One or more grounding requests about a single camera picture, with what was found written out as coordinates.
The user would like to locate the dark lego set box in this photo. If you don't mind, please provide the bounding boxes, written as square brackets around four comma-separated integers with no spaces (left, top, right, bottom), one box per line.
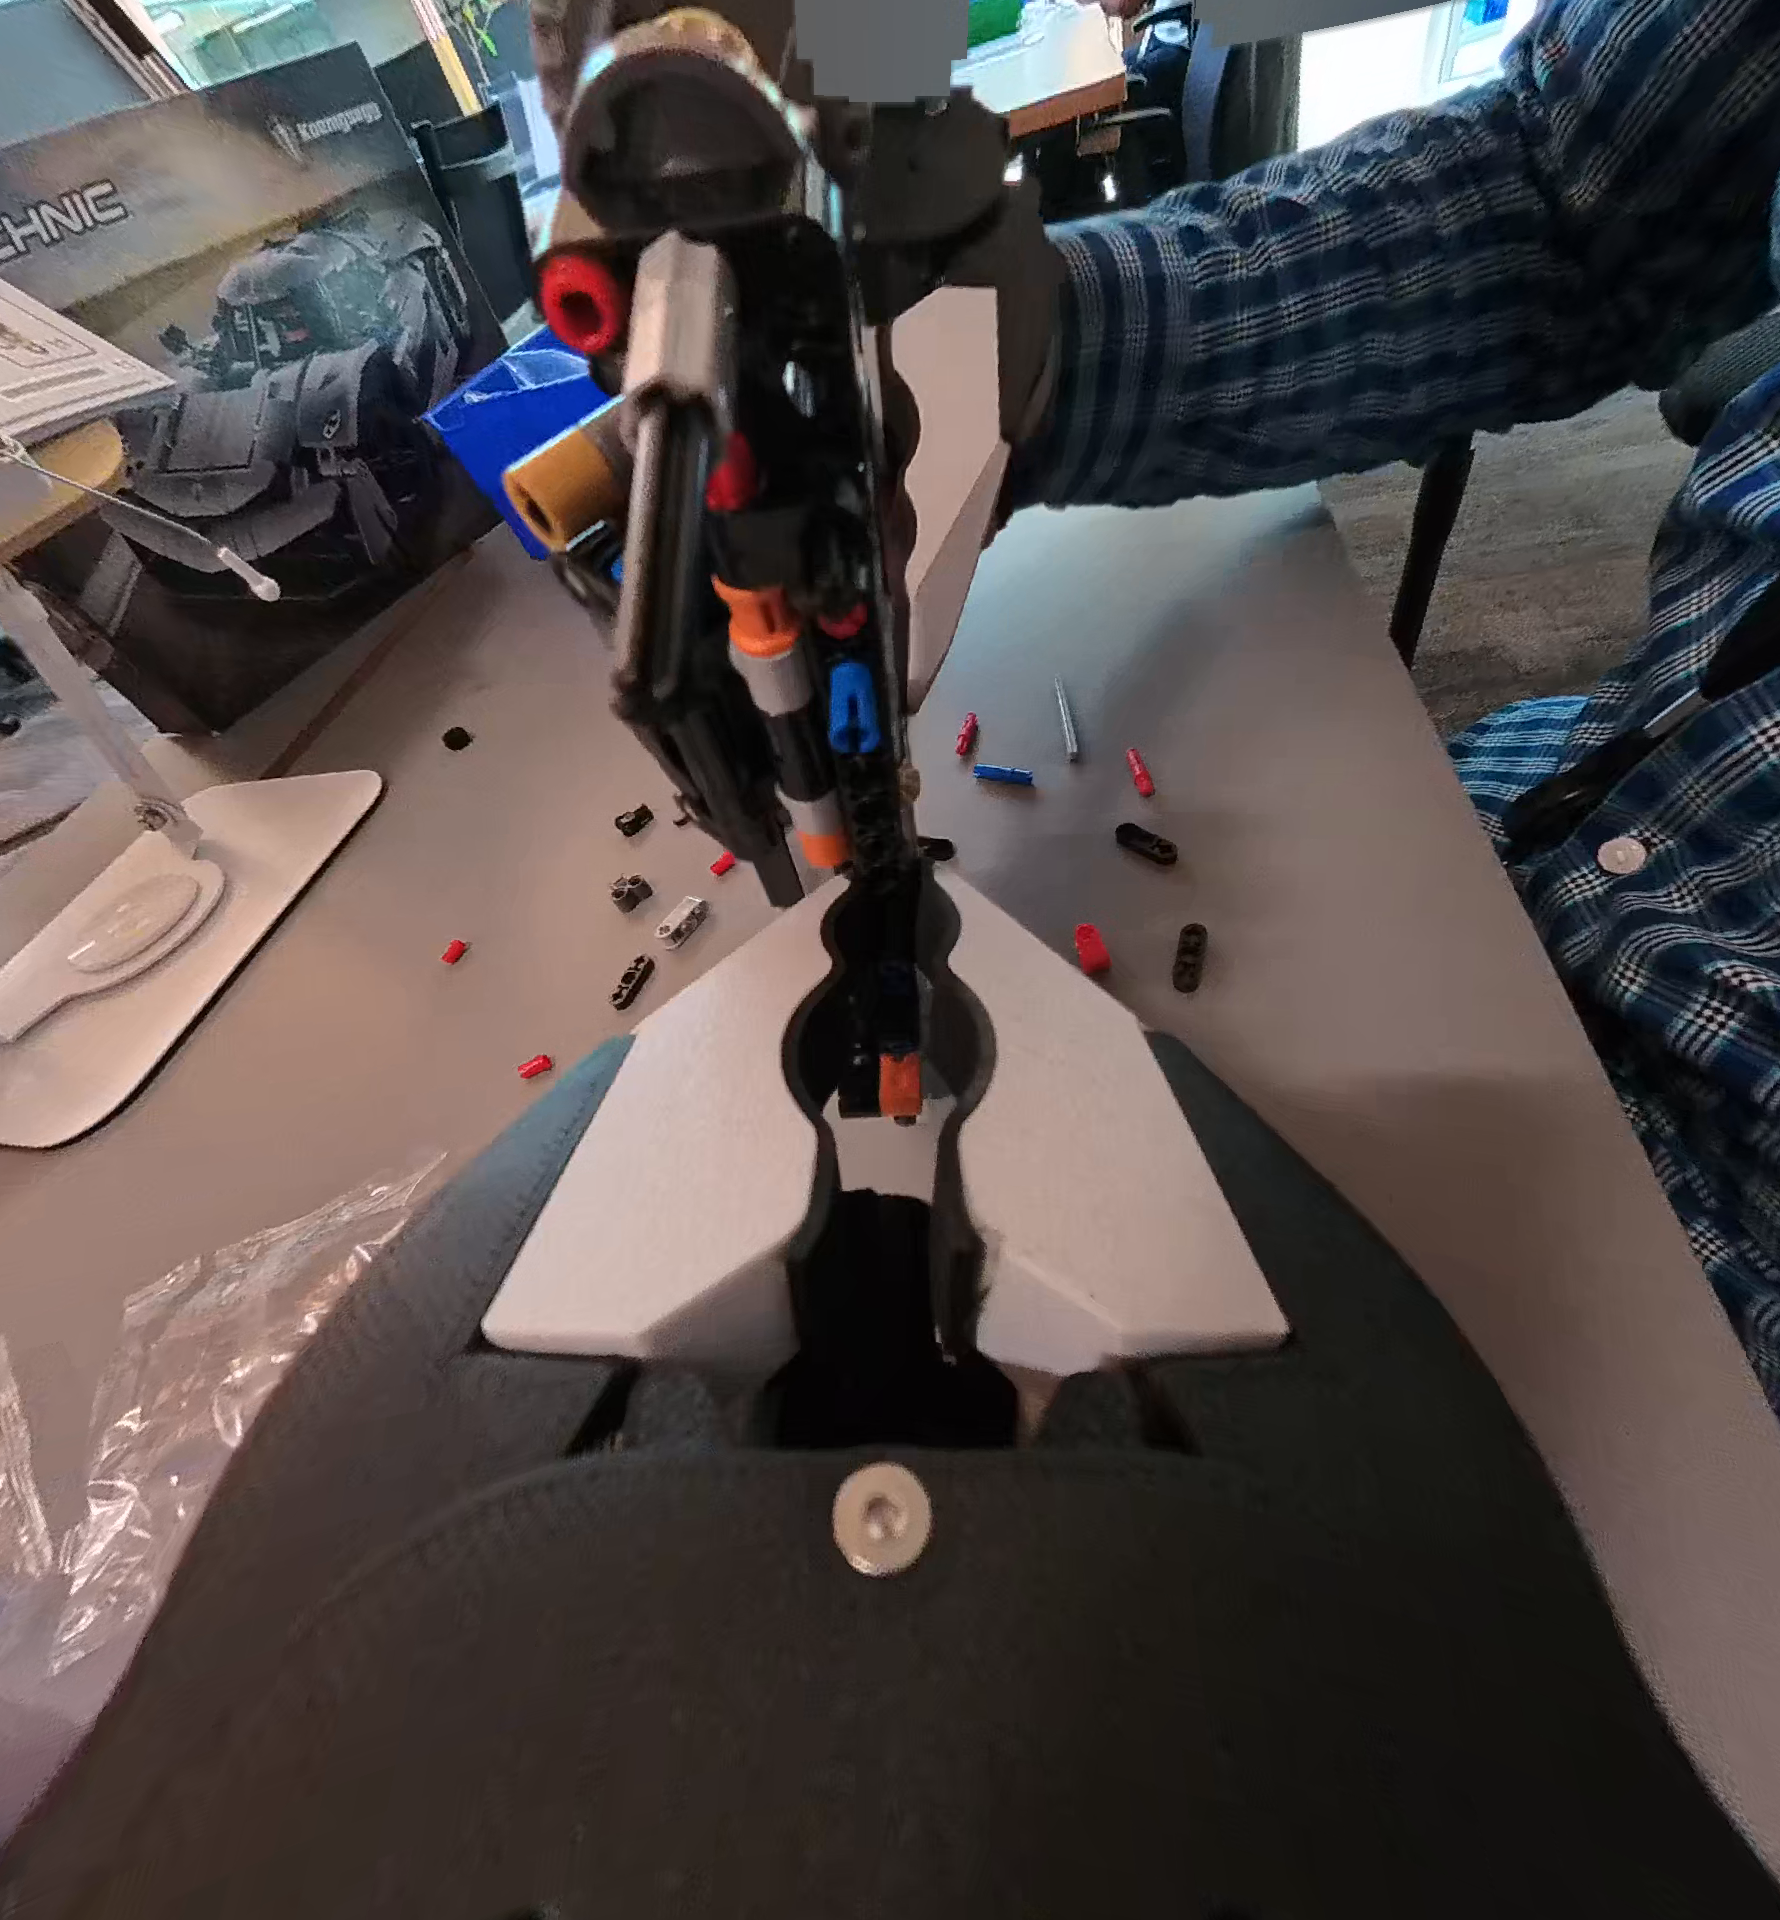
[0,40,520,736]

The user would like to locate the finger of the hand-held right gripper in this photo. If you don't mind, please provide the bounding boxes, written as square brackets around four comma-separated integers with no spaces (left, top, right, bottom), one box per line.
[878,284,1016,714]

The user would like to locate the person's plaid shirt torso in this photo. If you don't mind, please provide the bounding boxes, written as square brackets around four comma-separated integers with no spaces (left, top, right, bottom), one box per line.
[1446,90,1780,1555]

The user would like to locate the blue plastic bin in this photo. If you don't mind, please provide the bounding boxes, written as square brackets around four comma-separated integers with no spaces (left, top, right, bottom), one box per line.
[421,317,625,559]

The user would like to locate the white book stand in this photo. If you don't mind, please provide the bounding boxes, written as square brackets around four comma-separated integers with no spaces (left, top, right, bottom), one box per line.
[0,427,386,1154]

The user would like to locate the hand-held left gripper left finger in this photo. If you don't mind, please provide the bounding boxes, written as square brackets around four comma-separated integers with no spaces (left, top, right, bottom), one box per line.
[480,881,847,1365]

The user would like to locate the white instruction booklet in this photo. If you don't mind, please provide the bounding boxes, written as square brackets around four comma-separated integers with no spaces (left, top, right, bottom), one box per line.
[0,240,177,601]

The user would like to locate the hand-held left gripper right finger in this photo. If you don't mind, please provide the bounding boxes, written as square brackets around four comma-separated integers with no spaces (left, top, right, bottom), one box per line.
[927,868,1292,1383]

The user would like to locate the clear plastic bag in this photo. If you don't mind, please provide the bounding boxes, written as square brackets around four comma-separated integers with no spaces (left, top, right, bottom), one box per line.
[0,1152,448,1719]

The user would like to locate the person's right forearm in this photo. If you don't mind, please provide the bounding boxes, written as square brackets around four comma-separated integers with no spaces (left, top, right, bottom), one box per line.
[1011,0,1780,513]

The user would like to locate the black lego technic chassis assembly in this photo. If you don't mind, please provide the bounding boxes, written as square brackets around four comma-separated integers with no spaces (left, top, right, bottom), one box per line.
[501,216,968,1125]

